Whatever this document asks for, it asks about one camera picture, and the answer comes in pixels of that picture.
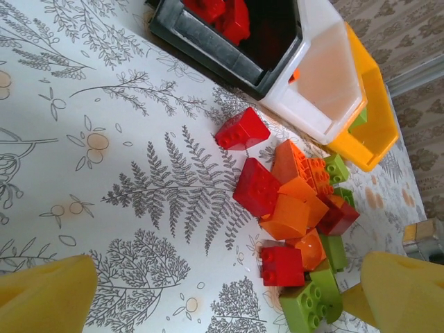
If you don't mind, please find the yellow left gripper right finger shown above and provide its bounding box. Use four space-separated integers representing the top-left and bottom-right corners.
341 251 444 333

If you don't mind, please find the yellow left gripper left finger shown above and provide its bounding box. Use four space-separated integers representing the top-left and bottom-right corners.
0 255 100 333

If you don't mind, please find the green lego brick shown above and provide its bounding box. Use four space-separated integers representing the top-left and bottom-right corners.
318 234 349 273
332 186 357 208
348 105 368 135
279 267 345 333
324 153 350 187

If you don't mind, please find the dark red lego brick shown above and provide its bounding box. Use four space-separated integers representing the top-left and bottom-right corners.
316 200 361 237

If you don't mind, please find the yellow plastic bin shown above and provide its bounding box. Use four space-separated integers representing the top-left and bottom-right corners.
325 22 400 173

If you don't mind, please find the floral print tablecloth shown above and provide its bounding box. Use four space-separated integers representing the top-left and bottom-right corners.
0 0 429 333

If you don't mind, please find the white plastic bin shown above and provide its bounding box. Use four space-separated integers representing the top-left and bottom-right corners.
258 0 368 146

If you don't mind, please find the black plastic bin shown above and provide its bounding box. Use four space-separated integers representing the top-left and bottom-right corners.
148 0 305 101

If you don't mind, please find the aluminium frame post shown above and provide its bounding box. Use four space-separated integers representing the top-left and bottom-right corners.
402 219 444 266
384 57 444 96

